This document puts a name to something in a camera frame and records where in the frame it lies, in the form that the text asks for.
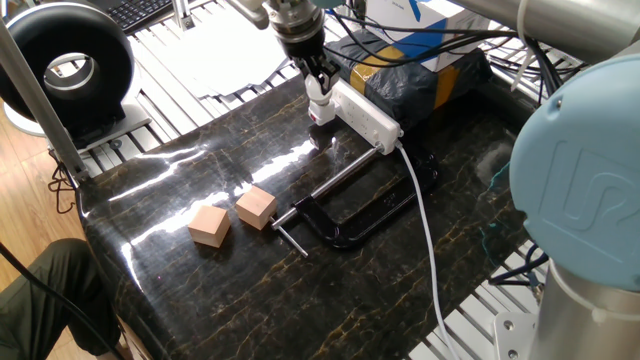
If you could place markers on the black plastic wrapped package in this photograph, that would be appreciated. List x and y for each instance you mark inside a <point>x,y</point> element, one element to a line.
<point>415,90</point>

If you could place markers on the black C-clamp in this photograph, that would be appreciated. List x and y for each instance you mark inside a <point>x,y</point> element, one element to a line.
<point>345,239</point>

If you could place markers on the white light bulb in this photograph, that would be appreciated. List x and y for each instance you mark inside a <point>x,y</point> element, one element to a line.
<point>315,92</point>

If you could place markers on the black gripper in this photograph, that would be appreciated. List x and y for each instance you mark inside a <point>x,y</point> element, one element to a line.
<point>304,47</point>

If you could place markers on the white blue cardboard box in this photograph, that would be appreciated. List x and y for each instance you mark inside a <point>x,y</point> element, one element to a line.
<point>395,12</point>

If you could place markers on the white power strip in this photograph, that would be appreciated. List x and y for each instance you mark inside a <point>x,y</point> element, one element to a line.
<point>367,120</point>

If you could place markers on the white paper sheets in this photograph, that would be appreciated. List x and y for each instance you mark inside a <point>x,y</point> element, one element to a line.
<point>225,50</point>

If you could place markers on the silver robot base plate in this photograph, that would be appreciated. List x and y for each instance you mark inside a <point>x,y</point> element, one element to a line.
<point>510,335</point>

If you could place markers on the black round duct fan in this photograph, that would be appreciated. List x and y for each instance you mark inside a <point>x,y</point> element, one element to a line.
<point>30,40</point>

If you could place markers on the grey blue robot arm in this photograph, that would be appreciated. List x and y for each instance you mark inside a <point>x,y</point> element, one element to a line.
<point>580,165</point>

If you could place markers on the wooden cube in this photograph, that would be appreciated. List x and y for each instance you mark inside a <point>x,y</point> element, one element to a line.
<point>210,227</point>
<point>256,207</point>

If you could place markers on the white bulb holder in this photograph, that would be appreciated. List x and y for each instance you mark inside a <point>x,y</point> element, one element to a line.
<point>321,114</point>

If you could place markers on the black keyboard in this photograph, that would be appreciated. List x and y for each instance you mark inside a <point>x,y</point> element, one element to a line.
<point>135,12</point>

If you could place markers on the aluminium frame post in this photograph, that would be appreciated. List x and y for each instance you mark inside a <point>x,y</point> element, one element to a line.
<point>182,12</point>
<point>40,105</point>

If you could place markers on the dark trousered person leg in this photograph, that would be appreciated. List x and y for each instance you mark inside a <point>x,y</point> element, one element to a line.
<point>30,310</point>

